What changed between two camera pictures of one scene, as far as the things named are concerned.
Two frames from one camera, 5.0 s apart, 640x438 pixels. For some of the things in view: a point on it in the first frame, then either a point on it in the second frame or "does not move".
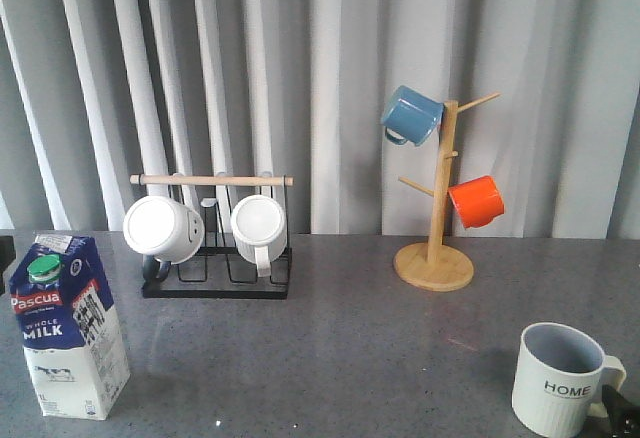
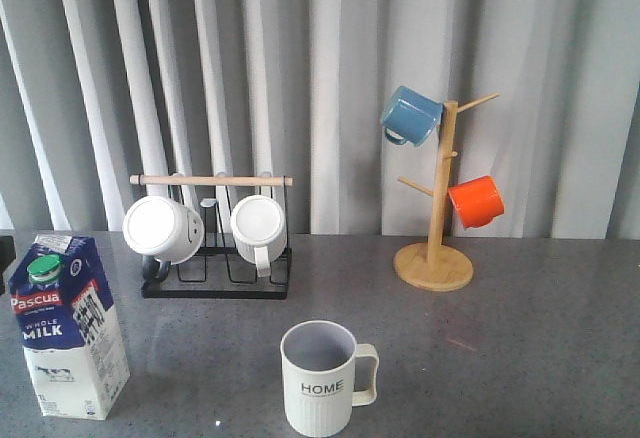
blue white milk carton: [69, 327] does not move
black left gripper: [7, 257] does not move
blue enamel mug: [408, 116] does not move
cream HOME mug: [559, 379] to [325, 374]
